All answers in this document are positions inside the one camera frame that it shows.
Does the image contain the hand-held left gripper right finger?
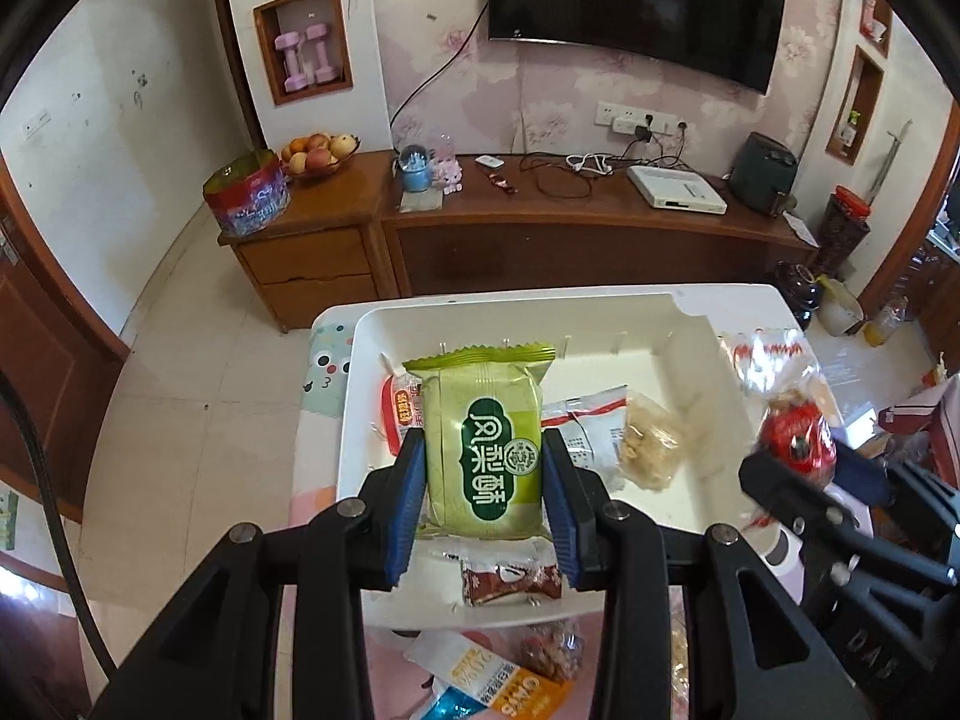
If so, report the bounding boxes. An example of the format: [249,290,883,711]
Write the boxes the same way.
[541,427,875,720]

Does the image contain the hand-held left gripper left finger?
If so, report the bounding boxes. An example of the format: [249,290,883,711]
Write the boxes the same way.
[90,427,428,720]

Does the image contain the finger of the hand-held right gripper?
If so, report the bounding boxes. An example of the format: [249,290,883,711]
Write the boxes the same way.
[825,439,960,537]
[739,450,863,541]

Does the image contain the red snack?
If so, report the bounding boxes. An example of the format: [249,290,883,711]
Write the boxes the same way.
[720,330,841,526]

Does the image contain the brown chocolate packet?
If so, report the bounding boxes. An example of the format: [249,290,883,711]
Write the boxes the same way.
[459,559,565,608]

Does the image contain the white packet with red edge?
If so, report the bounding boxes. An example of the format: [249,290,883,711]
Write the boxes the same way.
[541,386,631,470]

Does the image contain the red white snack packet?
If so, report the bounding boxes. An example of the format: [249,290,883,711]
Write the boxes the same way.
[379,373,425,457]

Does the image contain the green pastry packet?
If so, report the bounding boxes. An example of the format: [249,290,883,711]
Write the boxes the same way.
[403,345,557,541]

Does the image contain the clear nut packet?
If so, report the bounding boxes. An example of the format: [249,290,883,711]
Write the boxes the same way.
[517,619,586,683]

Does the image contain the white plastic storage bin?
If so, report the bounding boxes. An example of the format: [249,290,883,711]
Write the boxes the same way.
[335,292,781,632]

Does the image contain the orange white snack packet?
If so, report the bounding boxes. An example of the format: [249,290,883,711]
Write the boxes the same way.
[405,630,563,720]

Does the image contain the blue snack packet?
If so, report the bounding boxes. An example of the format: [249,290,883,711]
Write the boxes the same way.
[420,686,488,720]

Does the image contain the red pouch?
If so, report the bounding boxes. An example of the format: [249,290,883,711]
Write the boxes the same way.
[877,394,953,436]

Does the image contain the white red cloth cover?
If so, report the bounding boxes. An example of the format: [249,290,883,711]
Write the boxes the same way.
[926,373,960,488]

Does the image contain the cartoon printed tablecloth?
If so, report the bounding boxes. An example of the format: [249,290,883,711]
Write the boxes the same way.
[289,283,848,720]

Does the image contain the yellow liquid bottle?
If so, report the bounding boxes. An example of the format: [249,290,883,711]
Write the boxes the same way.
[862,294,910,347]

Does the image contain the dark ceramic jar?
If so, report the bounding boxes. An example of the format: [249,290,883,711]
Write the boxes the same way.
[772,261,826,331]

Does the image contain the wooden kitchen cabinet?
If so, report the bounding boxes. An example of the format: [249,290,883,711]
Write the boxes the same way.
[900,187,960,361]

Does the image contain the tall jar with red lid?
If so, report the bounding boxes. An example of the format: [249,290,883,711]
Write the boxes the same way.
[814,186,875,282]

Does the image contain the white paper sheet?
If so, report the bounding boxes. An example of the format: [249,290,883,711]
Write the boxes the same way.
[780,210,818,248]

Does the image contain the wooden television cabinet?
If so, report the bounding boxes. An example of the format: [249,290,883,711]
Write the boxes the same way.
[217,150,822,332]

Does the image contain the metal pole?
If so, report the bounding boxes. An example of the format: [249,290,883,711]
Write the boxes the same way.
[870,120,912,211]

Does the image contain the dark green air fryer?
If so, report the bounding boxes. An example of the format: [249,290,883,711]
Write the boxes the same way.
[729,131,800,218]

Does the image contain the white set-top box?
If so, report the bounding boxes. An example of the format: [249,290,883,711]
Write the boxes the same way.
[626,163,730,217]

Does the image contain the blue snow globe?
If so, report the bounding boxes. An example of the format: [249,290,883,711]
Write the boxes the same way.
[397,144,434,194]

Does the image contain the pink toy figure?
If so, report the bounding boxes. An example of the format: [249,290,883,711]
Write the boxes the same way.
[433,133,464,196]

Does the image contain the red round tin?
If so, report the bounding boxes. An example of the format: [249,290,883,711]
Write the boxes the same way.
[202,150,293,239]

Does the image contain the fruit bowl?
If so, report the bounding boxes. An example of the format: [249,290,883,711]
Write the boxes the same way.
[279,131,362,179]

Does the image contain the brown wooden door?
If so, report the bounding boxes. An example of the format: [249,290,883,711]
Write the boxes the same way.
[0,157,132,526]

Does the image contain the black power cable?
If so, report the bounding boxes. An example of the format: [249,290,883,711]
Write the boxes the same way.
[517,127,691,202]

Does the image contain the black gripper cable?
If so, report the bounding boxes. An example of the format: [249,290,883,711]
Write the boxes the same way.
[0,367,121,680]

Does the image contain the wooden framed wall niche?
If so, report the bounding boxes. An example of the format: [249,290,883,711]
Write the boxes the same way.
[825,45,887,167]
[253,0,355,107]
[859,0,897,59]

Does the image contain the black television cable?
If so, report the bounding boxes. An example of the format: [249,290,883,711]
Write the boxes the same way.
[388,4,492,158]

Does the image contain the black wall television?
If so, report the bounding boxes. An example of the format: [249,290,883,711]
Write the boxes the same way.
[487,0,790,96]

